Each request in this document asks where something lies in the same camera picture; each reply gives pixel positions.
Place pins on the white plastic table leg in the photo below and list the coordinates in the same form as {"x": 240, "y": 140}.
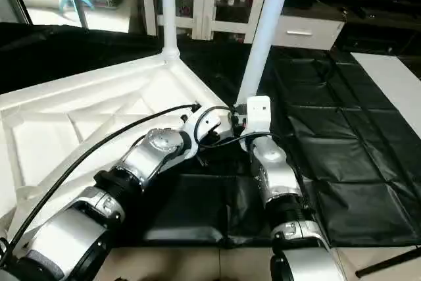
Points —
{"x": 170, "y": 11}
{"x": 263, "y": 37}

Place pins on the white plastic table top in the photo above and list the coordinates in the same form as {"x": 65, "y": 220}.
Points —
{"x": 59, "y": 123}

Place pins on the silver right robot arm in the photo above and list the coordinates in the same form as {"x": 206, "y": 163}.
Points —
{"x": 276, "y": 169}

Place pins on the white drawer unit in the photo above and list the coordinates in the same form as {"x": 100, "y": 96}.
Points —
{"x": 302, "y": 32}

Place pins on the black work mat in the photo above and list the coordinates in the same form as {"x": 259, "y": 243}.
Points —
{"x": 342, "y": 162}

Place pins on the white flat board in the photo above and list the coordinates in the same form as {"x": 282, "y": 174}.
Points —
{"x": 391, "y": 87}

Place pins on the black stand leg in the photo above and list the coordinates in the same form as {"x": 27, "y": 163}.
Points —
{"x": 388, "y": 262}

